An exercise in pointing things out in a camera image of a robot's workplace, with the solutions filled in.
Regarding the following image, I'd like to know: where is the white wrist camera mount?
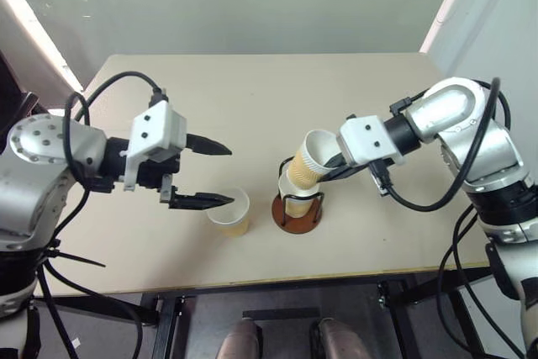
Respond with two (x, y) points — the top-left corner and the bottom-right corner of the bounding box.
(123, 100), (188, 192)
(338, 114), (406, 167)

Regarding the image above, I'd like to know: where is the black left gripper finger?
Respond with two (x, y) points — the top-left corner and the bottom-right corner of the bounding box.
(168, 191), (235, 211)
(186, 132), (234, 156)

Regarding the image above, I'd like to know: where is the black metal table frame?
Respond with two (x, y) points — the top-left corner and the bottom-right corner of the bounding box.
(33, 266), (493, 359)

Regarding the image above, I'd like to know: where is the dark brown furniture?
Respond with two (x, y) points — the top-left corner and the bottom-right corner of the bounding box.
(0, 50), (41, 129)

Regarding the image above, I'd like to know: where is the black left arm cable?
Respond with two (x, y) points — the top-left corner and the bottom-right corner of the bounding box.
(35, 71), (169, 359)

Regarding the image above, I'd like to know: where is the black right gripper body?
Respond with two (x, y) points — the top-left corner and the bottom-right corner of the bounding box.
(342, 156), (396, 175)

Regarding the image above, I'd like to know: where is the brown ribbed paper cup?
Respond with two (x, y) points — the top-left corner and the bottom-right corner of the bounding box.
(205, 186), (251, 237)
(277, 172), (320, 219)
(287, 129), (344, 190)

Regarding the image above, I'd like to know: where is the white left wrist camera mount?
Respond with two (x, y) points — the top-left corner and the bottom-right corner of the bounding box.
(123, 100), (188, 192)

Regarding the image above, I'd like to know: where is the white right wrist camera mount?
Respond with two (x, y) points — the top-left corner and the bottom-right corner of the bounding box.
(338, 114), (406, 167)

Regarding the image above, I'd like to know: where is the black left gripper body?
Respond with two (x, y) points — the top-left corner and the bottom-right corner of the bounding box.
(134, 149), (182, 205)

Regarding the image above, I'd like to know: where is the black wire cup holder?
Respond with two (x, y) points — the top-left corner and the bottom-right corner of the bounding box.
(272, 156), (327, 236)

